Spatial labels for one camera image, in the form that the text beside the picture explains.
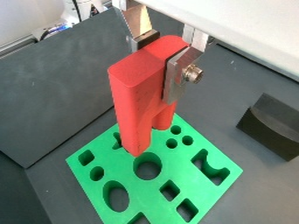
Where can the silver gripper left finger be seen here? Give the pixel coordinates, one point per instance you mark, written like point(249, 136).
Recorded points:
point(142, 34)

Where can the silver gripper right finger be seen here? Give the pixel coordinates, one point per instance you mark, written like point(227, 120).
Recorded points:
point(181, 68)

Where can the red square-circle peg object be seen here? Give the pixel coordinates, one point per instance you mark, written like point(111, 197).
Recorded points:
point(136, 81)

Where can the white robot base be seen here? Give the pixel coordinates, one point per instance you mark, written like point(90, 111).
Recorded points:
point(78, 10)

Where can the black block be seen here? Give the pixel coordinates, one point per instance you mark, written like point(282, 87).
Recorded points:
point(271, 122)

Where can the dark grey upright panel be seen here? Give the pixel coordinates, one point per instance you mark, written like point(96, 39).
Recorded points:
point(54, 86)

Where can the green shape-sorter board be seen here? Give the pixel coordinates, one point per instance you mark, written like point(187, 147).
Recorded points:
point(169, 186)

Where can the aluminium frame rail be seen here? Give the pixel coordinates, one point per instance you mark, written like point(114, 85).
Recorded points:
point(18, 45)

